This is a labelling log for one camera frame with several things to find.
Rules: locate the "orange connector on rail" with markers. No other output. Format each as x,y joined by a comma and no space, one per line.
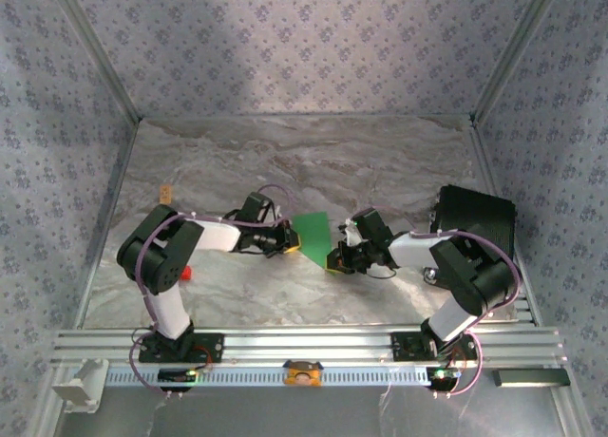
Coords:
302,374

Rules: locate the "black ribbed box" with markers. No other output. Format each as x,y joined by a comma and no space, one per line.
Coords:
480,214

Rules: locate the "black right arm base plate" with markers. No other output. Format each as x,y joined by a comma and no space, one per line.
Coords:
404,347

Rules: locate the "black flat bar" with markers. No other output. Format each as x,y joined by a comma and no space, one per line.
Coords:
529,377

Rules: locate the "aluminium side rail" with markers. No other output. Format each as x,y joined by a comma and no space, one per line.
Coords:
108,218
489,171

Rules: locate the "aluminium frame post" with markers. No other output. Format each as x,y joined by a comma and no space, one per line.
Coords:
515,52
99,52

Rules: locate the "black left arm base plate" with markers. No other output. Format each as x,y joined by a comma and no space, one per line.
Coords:
214,347

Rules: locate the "small red cube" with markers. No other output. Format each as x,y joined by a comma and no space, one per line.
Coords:
187,273

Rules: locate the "green paper sheet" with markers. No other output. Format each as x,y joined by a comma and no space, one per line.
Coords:
313,235

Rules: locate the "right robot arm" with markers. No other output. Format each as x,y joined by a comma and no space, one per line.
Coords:
415,249

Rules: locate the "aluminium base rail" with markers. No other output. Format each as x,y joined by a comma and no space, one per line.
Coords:
309,344

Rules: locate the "small orange tag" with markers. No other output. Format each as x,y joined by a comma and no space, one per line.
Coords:
165,195

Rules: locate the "shiny chrome metal fitting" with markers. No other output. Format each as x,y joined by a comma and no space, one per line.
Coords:
431,274

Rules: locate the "white plastic bracket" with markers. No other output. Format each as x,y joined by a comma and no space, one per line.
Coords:
78,385

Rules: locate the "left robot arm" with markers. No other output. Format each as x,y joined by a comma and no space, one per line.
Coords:
216,235

